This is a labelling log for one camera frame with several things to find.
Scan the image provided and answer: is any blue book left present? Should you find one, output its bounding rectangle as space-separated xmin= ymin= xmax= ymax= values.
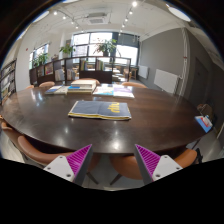
xmin=46 ymin=86 xmax=68 ymax=95

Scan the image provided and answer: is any folded dark blue towel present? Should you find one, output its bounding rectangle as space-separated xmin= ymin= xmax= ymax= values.
xmin=68 ymin=101 xmax=131 ymax=120

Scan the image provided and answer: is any potted plant centre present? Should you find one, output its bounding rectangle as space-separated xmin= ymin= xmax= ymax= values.
xmin=95 ymin=39 xmax=116 ymax=56

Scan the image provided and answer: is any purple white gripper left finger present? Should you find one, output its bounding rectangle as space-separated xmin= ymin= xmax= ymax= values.
xmin=44 ymin=145 xmax=93 ymax=186

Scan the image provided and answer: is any large dark round table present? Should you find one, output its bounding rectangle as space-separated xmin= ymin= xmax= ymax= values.
xmin=2 ymin=87 xmax=205 ymax=155

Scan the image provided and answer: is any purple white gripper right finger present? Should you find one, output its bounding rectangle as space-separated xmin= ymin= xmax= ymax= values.
xmin=134 ymin=144 xmax=182 ymax=185

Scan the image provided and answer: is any purple magazine far right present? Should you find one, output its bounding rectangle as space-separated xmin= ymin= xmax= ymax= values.
xmin=113 ymin=86 xmax=134 ymax=98

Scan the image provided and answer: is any brown chair front right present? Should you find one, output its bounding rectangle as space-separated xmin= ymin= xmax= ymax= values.
xmin=110 ymin=149 xmax=202 ymax=185

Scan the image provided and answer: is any potted plant left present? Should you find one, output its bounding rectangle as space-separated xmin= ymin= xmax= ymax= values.
xmin=59 ymin=44 xmax=75 ymax=58

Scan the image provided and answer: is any white wall radiator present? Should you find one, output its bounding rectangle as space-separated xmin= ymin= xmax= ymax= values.
xmin=154 ymin=69 xmax=179 ymax=94

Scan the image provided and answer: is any brown chair back left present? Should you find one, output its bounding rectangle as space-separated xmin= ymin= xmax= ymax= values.
xmin=39 ymin=81 xmax=55 ymax=87

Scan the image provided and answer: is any brown chair far left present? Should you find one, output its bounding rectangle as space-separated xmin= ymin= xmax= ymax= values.
xmin=0 ymin=115 xmax=23 ymax=154

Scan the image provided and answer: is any ceiling air conditioner unit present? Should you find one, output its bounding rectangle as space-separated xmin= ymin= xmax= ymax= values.
xmin=86 ymin=13 xmax=107 ymax=25

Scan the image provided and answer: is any stack of books centre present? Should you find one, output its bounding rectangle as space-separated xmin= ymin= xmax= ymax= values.
xmin=68 ymin=79 xmax=97 ymax=93

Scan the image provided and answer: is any potted plant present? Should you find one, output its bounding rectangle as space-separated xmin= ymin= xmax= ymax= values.
xmin=95 ymin=39 xmax=116 ymax=56
xmin=59 ymin=44 xmax=75 ymax=58

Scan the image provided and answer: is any tall bookshelf left wall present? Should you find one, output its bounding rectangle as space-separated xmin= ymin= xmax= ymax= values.
xmin=0 ymin=60 xmax=16 ymax=103

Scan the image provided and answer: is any dark wooden bookshelf divider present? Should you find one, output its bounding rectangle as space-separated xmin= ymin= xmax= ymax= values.
xmin=29 ymin=56 xmax=131 ymax=85

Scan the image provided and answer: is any brown chair front left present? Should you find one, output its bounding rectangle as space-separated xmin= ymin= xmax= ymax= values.
xmin=18 ymin=136 xmax=101 ymax=184

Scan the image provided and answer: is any brown chair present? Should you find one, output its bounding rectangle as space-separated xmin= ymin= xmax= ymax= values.
xmin=39 ymin=81 xmax=55 ymax=87
xmin=18 ymin=136 xmax=101 ymax=184
xmin=122 ymin=82 xmax=147 ymax=88
xmin=110 ymin=149 xmax=202 ymax=185
xmin=0 ymin=115 xmax=23 ymax=154

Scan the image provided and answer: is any light magazine right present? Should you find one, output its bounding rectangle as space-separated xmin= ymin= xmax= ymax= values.
xmin=93 ymin=86 xmax=114 ymax=96

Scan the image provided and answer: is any brown chair back right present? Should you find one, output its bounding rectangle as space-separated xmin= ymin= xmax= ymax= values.
xmin=122 ymin=82 xmax=147 ymax=88

